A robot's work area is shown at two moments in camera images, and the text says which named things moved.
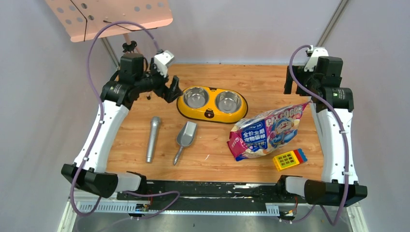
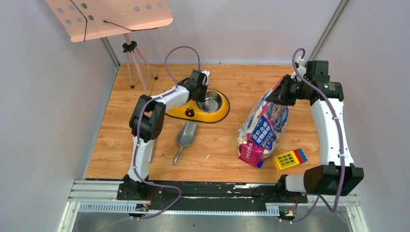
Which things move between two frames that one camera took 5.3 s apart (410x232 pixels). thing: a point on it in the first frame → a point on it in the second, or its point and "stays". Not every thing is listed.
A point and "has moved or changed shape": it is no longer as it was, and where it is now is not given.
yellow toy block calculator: [289, 159] stays
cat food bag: [258, 133] has moved or changed shape
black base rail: [215, 195] stays
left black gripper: [165, 88] → [198, 93]
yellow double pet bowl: [213, 104] has moved or changed shape
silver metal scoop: [185, 137] stays
